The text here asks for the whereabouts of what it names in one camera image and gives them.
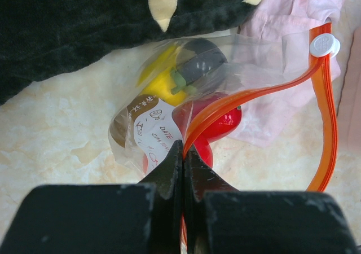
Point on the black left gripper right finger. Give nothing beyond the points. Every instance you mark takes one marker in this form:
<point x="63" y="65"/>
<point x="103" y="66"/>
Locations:
<point x="222" y="219"/>

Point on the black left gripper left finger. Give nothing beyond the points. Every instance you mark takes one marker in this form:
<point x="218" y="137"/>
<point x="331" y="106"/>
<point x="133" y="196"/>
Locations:
<point x="126" y="218"/>

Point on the brown kiwi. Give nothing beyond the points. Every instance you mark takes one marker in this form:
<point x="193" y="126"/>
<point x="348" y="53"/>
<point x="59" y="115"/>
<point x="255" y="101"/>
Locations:
<point x="122" y="126"/>

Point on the red yellow mango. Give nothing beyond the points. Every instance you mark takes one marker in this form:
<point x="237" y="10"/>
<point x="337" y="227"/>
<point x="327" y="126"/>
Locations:
<point x="222" y="126"/>

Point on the clear zip bag orange zipper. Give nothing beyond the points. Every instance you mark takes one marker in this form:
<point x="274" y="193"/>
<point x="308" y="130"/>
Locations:
<point x="254" y="69"/>

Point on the yellow pear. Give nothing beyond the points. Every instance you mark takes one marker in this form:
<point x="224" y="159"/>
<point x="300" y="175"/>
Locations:
<point x="156" y="78"/>

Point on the dark brown fruit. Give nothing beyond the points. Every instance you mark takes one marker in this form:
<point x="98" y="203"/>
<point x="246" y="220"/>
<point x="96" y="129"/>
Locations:
<point x="196" y="68"/>

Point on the red apple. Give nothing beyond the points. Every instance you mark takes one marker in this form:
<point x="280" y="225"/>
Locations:
<point x="203" y="148"/>

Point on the pink plastic bin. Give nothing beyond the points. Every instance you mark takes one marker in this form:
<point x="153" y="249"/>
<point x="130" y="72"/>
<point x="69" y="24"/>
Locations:
<point x="349" y="108"/>

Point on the pink cloth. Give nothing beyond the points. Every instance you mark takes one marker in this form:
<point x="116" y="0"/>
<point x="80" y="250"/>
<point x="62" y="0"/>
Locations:
<point x="265" y="117"/>

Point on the black flower-pattern pillow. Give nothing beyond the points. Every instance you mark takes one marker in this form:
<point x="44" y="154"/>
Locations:
<point x="44" y="38"/>

